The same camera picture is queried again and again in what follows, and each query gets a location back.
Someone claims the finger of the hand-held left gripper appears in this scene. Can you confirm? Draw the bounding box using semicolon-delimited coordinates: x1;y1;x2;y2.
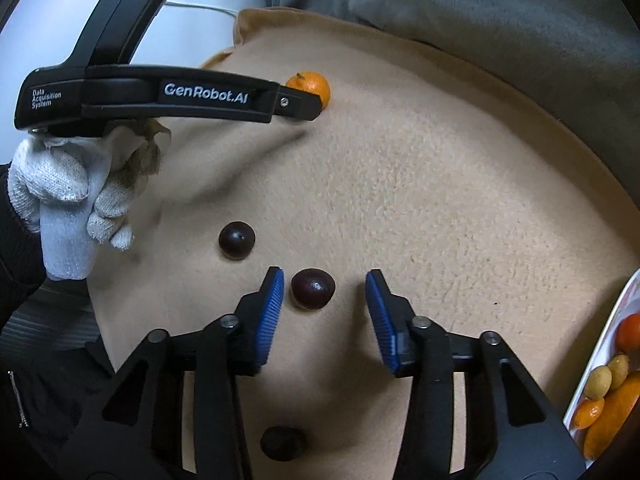
272;84;322;122

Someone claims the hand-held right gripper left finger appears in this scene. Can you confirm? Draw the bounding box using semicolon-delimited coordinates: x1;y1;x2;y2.
60;266;286;480

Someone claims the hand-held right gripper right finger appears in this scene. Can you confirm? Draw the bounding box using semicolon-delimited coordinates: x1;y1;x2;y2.
365;269;586;480

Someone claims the small mandarin with stem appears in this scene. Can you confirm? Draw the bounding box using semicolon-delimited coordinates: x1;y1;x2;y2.
286;71;332;110

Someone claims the dark purple grape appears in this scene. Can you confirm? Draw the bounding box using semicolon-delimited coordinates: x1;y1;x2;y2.
260;426;308;462
218;221;256;261
291;268;336;311

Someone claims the small yellow-green fruit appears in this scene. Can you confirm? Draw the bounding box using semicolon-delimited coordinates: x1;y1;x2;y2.
584;366;613;401
606;354;631;390

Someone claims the orange kumquat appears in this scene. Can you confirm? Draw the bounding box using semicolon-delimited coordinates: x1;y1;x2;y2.
571;397;606;430

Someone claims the white floral plate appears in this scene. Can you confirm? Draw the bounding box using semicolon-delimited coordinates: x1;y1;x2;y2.
563;267;640;461

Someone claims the red cherry tomato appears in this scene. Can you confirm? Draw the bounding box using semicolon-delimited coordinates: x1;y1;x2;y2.
615;312;640;354

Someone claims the large oval orange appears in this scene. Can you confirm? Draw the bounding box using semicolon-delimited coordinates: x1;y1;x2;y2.
582;384;640;461

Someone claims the person's left hand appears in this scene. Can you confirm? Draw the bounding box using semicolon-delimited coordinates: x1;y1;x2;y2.
7;120;172;282

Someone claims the beige fleece blanket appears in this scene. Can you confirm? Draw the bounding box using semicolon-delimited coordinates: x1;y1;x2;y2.
87;7;640;480

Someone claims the person's black jacket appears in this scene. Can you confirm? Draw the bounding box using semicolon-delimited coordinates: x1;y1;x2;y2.
0;280;118;480

